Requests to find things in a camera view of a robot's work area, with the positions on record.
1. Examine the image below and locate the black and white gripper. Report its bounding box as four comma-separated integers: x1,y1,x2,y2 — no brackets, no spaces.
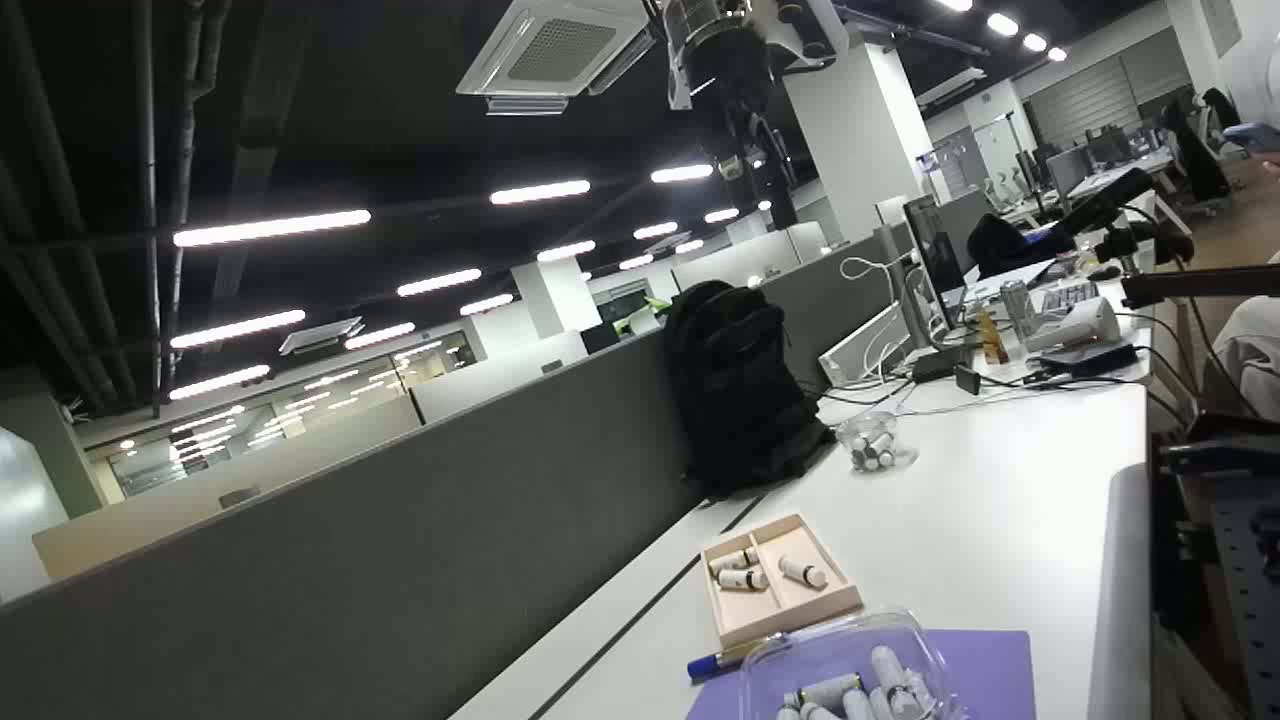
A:
684,16,810,231

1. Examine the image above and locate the large white pillar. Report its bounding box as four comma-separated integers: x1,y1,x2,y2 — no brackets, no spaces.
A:
779,37,944,252

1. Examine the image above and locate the black computer monitor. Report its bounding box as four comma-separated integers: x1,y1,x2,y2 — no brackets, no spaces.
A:
901,192,973,335

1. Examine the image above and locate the clear plastic container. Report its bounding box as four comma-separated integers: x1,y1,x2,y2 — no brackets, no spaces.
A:
729,608,975,720

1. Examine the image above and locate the wooden compartment box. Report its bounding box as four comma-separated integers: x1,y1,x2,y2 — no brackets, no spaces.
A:
695,508,868,668

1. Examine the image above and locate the white ceiling air conditioner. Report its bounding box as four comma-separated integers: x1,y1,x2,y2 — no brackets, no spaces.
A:
452,0,659,121

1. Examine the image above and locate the white open laptop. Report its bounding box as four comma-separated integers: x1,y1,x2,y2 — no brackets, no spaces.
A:
810,294,923,392

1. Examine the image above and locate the small white pillar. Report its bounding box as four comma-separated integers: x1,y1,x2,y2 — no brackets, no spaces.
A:
511,257,604,340

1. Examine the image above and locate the grey desk partition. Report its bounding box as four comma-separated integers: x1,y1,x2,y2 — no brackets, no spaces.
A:
0,215,923,720

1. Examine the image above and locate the black perforated board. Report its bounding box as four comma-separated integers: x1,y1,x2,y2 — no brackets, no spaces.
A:
1153,430,1280,720

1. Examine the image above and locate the white desktop device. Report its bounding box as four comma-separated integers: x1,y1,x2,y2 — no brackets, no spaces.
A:
1002,275,1124,356

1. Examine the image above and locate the purple mat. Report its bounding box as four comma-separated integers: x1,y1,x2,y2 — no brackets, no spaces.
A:
684,629,1039,720

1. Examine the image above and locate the yellow bottle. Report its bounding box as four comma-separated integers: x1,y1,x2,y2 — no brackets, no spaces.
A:
973,308,1007,366

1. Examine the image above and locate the blue marker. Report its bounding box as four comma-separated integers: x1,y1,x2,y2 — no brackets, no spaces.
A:
684,646,736,686

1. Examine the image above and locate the black horizontal rod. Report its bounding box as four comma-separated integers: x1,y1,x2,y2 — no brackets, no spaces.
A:
1117,260,1280,312

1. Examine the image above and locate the clear round bowl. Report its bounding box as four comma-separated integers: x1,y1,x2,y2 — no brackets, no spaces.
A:
833,406,923,481

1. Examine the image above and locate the grey desk cable channel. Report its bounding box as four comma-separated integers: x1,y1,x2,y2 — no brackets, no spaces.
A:
452,484,766,720

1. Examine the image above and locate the tall black office chair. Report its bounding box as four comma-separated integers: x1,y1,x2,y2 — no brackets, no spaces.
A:
1158,83,1237,209

